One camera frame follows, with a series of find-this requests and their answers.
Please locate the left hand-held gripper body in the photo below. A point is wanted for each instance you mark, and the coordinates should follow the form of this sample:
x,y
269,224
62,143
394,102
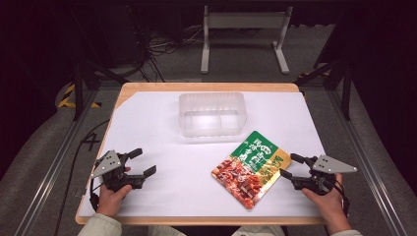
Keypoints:
x,y
106,164

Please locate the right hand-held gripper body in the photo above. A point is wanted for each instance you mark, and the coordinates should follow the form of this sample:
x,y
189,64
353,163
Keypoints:
x,y
327,165

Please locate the person's left hand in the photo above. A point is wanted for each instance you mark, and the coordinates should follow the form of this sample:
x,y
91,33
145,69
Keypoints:
x,y
110,200

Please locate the person's right hand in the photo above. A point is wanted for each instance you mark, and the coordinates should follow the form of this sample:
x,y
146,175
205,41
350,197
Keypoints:
x,y
327,205

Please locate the white paper sheet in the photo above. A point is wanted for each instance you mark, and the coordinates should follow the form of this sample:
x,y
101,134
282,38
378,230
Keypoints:
x,y
183,157

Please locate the green and red food packet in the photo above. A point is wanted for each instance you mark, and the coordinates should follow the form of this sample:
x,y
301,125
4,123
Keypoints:
x,y
249,170

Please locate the person's light jacket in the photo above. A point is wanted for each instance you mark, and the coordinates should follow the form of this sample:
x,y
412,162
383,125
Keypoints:
x,y
255,231

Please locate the yellow and black hazard tape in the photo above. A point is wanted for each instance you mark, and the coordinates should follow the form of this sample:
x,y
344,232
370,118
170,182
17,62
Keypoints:
x,y
311,74
67,98

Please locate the black tripod stand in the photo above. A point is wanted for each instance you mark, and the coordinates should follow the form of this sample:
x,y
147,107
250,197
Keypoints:
x,y
345,85
78,88

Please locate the clear plastic container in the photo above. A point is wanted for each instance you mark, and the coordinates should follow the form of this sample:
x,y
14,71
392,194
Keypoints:
x,y
212,114

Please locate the wooden table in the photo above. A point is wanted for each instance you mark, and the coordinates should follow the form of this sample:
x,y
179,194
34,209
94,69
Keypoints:
x,y
209,86

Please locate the white metal stand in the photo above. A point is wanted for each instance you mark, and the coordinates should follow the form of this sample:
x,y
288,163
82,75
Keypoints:
x,y
246,20

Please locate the aluminium floor rail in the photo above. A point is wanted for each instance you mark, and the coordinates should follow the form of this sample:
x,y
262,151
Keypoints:
x,y
49,170
367,164

